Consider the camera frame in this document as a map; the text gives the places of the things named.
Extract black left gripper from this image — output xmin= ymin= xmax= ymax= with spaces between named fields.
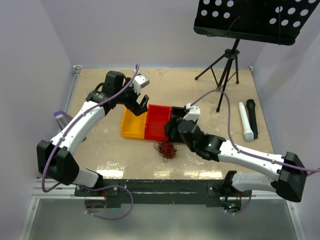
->
xmin=115 ymin=78 xmax=149 ymax=116

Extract red and black wires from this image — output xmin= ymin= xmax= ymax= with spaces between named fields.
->
xmin=153 ymin=140 xmax=180 ymax=163

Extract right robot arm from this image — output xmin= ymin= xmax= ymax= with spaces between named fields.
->
xmin=164 ymin=119 xmax=308 ymax=203

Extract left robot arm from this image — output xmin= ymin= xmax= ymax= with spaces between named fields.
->
xmin=36 ymin=69 xmax=150 ymax=196

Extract red plastic bin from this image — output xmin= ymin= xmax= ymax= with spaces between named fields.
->
xmin=144 ymin=104 xmax=171 ymax=142

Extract black plastic bin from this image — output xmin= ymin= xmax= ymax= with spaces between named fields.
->
xmin=170 ymin=106 xmax=186 ymax=144

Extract yellow plastic bin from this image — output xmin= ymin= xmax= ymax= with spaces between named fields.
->
xmin=121 ymin=108 xmax=147 ymax=140

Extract black music stand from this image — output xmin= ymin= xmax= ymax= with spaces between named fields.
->
xmin=193 ymin=0 xmax=316 ymax=113

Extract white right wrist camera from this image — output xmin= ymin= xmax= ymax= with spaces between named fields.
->
xmin=183 ymin=103 xmax=201 ymax=123

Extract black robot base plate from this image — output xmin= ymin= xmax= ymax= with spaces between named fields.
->
xmin=74 ymin=179 xmax=251 ymax=208

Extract aluminium table frame rail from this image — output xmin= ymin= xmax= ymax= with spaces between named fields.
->
xmin=36 ymin=65 xmax=83 ymax=193

